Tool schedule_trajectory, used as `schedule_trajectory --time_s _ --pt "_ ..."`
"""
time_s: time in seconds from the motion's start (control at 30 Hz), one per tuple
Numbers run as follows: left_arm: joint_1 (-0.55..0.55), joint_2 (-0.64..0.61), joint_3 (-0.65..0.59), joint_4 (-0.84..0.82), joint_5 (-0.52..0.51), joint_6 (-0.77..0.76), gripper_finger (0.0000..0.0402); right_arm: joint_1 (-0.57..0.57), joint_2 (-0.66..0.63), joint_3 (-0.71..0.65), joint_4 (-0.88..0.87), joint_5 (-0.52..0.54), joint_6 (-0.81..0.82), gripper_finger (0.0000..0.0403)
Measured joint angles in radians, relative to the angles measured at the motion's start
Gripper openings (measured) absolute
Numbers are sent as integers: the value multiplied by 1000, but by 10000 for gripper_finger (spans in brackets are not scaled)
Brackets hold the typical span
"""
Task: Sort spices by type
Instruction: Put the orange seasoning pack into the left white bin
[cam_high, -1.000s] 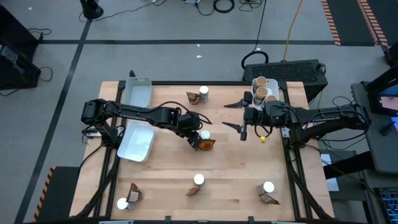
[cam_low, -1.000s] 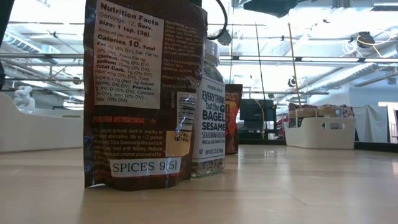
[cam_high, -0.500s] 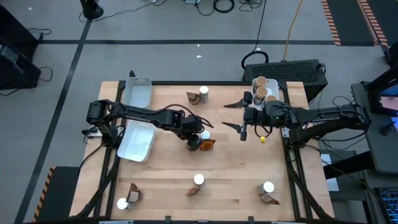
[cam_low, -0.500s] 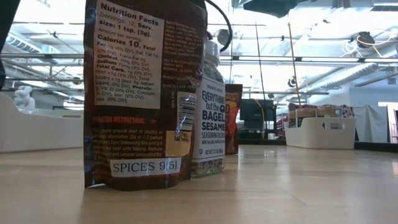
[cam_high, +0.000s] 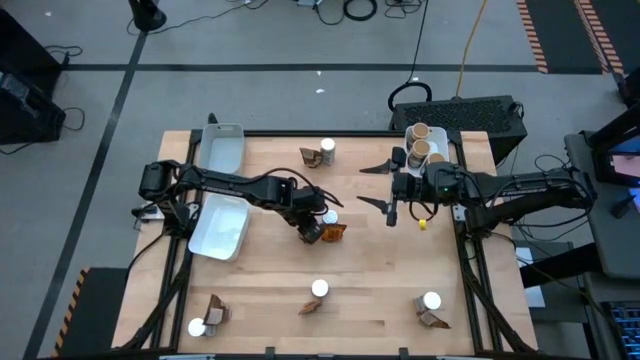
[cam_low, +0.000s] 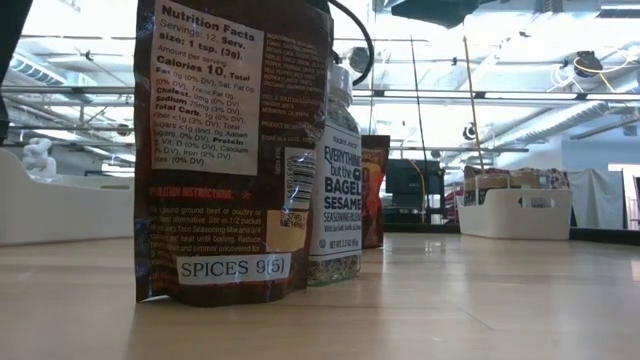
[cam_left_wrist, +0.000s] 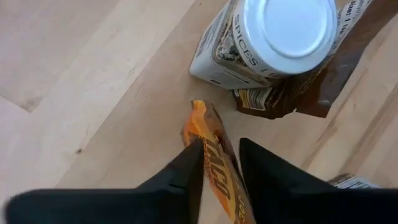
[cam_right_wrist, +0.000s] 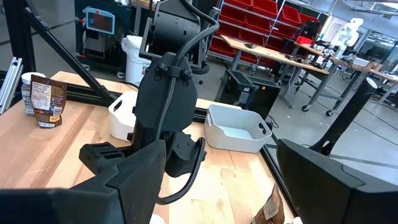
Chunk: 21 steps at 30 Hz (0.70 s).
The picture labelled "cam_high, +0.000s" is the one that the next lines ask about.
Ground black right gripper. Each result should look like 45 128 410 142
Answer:
355 145 457 229

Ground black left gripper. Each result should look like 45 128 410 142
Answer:
287 182 332 247

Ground orange spice packet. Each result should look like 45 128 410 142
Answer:
322 223 349 244

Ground brown spice packet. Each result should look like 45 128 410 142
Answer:
299 146 324 170
298 298 324 316
418 310 451 330
207 293 234 324

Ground white plastic bin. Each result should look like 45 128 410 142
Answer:
403 124 451 180
187 193 253 263

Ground light grey plastic bin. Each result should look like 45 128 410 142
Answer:
198 122 247 177

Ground black computer case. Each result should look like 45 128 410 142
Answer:
389 95 529 164

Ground white paper sheet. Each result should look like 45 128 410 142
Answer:
514 247 547 310

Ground black beam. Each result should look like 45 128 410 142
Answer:
519 243 604 290

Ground black mat striped edge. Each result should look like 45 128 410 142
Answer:
52 266 131 357
517 0 605 76
574 0 640 77

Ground grey desk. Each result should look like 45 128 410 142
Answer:
564 130 640 281

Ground small black desk object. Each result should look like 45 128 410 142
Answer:
609 194 639 220

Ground black monitor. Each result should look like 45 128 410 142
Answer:
582 105 640 190

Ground backlit keyboard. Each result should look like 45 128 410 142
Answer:
602 301 640 360

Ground black speaker box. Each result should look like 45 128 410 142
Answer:
0 69 68 145

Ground black cabinet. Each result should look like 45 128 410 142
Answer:
0 7 65 76

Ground black power cable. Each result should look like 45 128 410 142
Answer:
387 0 434 114

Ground black floor cables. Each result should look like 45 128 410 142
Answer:
514 153 591 244

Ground yellow floor cable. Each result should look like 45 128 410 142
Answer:
453 0 489 99

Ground black coiled cable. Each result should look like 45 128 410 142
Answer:
342 0 380 23

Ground black cable bundle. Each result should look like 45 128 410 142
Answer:
384 0 426 20

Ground black floor cable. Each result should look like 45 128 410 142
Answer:
44 44 84 65
0 106 87 155
127 0 254 36

